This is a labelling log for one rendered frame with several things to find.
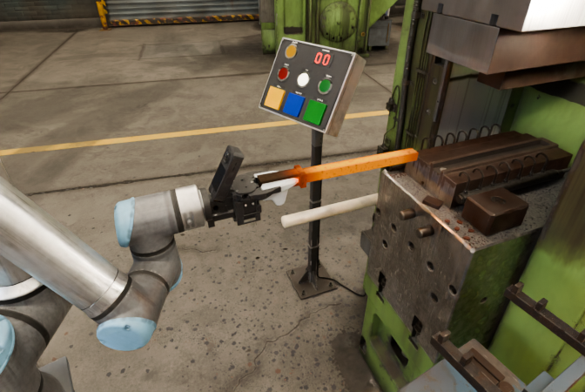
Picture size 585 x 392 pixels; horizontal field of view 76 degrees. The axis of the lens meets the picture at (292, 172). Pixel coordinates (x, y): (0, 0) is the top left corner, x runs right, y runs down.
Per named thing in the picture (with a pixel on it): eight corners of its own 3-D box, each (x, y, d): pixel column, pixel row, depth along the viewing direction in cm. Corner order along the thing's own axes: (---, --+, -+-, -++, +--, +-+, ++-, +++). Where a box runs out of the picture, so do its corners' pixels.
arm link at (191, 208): (173, 180, 78) (178, 206, 71) (197, 175, 80) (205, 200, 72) (180, 213, 83) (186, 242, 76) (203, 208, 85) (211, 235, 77)
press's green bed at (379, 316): (407, 439, 134) (433, 363, 109) (355, 348, 163) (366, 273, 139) (522, 382, 151) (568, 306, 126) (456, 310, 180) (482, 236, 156)
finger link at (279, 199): (298, 196, 86) (258, 204, 84) (298, 174, 83) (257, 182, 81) (302, 204, 84) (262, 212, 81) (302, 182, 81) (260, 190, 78)
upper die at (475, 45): (487, 75, 80) (500, 28, 75) (426, 52, 95) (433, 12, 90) (617, 56, 93) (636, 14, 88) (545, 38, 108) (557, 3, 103)
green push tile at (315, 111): (318, 125, 127) (326, 104, 126) (302, 119, 132) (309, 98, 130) (321, 126, 129) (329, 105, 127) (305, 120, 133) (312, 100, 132)
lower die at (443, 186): (449, 208, 98) (457, 181, 94) (404, 171, 114) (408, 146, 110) (563, 177, 111) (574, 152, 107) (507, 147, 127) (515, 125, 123)
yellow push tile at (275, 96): (277, 110, 139) (284, 90, 138) (263, 104, 143) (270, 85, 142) (280, 111, 140) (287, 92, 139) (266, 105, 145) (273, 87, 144)
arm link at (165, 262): (131, 305, 79) (115, 262, 72) (150, 264, 89) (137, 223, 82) (175, 305, 79) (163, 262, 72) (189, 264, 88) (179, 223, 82)
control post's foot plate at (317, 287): (299, 302, 184) (300, 289, 179) (284, 271, 202) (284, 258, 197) (339, 289, 191) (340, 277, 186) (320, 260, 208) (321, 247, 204)
